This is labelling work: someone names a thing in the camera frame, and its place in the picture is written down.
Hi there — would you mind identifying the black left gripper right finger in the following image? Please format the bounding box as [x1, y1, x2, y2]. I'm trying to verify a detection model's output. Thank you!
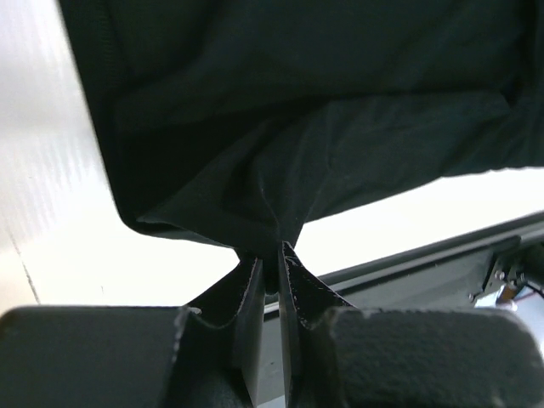
[278, 243, 543, 407]

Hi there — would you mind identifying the black flower print t-shirt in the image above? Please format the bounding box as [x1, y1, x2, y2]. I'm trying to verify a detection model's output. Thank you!
[57, 0, 544, 294]

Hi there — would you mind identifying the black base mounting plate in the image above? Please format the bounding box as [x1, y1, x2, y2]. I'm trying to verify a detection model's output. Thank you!
[323, 236, 543, 309]

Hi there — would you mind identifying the aluminium front rail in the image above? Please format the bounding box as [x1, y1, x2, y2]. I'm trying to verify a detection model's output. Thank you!
[320, 212, 543, 286]

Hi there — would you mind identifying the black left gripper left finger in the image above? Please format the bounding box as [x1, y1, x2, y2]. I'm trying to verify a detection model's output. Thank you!
[1, 258, 264, 407]

